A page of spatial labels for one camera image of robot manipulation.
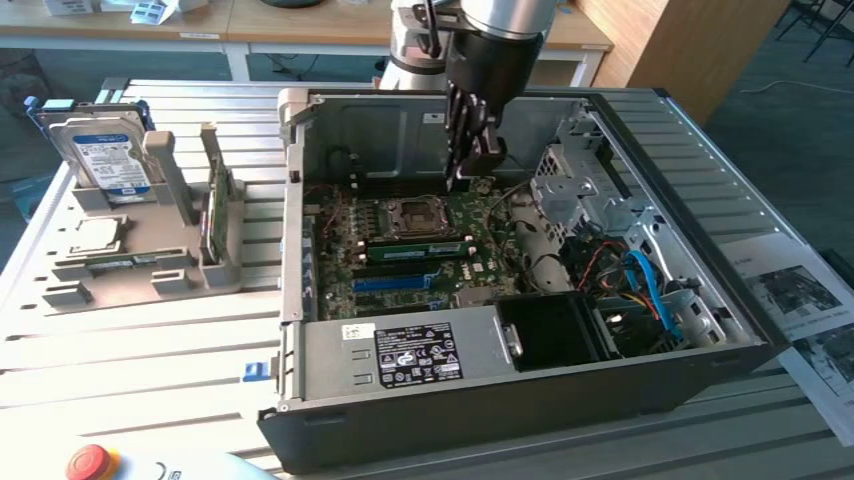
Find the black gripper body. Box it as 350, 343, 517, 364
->
443, 30, 547, 110

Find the green RAM stick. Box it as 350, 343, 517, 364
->
364, 240, 470, 263
84, 253, 172, 270

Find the CPU socket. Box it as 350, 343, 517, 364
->
376, 195, 450, 238

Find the metal disk bay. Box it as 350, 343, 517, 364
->
529, 110, 643, 237

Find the green motherboard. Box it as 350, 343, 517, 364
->
300, 177, 535, 321

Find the wooden cabinet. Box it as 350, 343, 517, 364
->
574, 0, 793, 127

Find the blue expansion slot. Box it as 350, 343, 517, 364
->
351, 275, 430, 295

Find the green graphics card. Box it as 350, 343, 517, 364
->
198, 123, 238, 265

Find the grey power supply unit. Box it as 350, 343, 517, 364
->
298, 306, 517, 402

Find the black chair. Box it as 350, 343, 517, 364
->
774, 0, 854, 63

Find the hard disk blue label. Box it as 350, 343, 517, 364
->
24, 97, 156, 204

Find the white blue paper card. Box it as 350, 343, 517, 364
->
127, 0, 176, 25

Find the grey parts rack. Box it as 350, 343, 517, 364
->
40, 128, 247, 317

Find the silver CPU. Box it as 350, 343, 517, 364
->
69, 216, 130, 253

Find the open black PC case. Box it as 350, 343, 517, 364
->
256, 87, 790, 475

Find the printed paper sheet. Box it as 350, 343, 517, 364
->
718, 232, 854, 447

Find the white cardboard box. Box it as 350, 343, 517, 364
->
41, 0, 103, 17

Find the teal box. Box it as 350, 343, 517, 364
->
7, 173, 57, 223

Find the grey teach pendant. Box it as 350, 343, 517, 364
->
0, 442, 283, 480

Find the red emergency stop button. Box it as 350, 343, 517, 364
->
64, 443, 114, 480

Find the white sleeved wire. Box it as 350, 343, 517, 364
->
510, 197, 577, 293

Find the red orange wire bundle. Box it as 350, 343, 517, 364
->
574, 240, 671, 312

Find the wooden desk white frame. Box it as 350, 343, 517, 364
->
0, 0, 615, 86

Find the blue data wire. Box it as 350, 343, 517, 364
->
621, 248, 687, 352

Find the white floor cable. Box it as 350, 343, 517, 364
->
739, 78, 797, 96

